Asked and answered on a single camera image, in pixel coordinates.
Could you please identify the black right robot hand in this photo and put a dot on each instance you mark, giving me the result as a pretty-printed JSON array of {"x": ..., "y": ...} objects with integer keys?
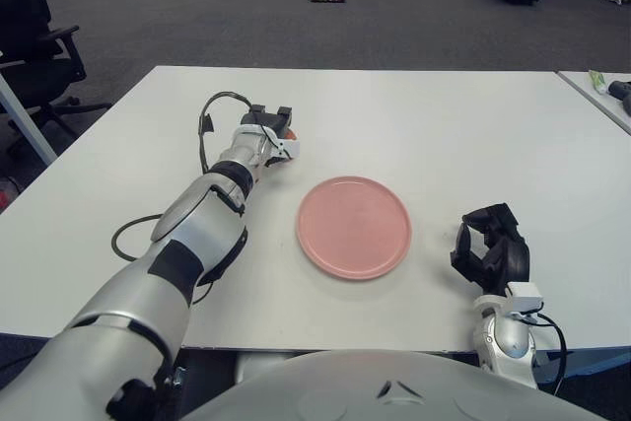
[{"x": 515, "y": 256}]

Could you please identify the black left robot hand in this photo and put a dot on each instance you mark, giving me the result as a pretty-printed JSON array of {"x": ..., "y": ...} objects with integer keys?
[{"x": 268, "y": 122}]

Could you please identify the red apple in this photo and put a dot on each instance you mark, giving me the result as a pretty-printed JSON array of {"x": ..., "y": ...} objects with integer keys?
[{"x": 292, "y": 134}]

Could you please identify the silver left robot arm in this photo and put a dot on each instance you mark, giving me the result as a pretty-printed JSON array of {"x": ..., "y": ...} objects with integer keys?
[{"x": 197, "y": 233}]

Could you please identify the pink round plate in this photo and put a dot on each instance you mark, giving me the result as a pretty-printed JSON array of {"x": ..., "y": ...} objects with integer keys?
[{"x": 355, "y": 226}]

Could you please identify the green tube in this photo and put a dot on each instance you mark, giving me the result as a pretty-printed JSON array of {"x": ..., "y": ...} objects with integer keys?
[{"x": 599, "y": 82}]

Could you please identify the black handheld remote controller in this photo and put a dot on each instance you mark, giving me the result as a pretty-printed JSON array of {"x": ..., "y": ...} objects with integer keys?
[{"x": 621, "y": 90}]

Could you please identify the grey robot torso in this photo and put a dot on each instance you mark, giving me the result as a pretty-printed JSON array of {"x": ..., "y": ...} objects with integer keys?
[{"x": 345, "y": 386}]

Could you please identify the grey desk leg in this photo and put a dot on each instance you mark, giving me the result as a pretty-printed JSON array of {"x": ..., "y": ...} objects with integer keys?
[{"x": 24, "y": 118}]

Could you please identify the black office chair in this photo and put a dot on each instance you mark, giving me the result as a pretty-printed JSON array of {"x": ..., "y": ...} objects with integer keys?
[{"x": 29, "y": 66}]

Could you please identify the small red object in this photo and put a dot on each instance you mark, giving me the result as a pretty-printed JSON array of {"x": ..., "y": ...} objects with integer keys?
[{"x": 4, "y": 200}]

